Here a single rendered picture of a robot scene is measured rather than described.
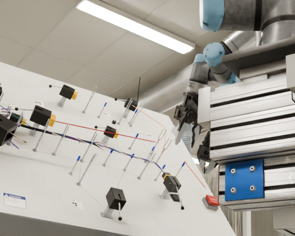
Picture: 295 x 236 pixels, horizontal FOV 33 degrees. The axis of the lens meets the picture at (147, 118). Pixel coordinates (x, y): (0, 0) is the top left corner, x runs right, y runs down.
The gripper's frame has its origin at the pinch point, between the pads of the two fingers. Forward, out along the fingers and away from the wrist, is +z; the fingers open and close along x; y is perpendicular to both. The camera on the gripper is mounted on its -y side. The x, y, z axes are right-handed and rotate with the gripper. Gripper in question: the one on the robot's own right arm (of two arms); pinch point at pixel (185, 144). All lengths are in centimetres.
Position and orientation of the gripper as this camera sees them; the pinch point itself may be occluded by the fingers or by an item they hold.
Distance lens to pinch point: 197.6
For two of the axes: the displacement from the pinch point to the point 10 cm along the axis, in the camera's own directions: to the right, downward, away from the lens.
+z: -2.5, 9.7, 0.5
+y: -5.7, -1.9, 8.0
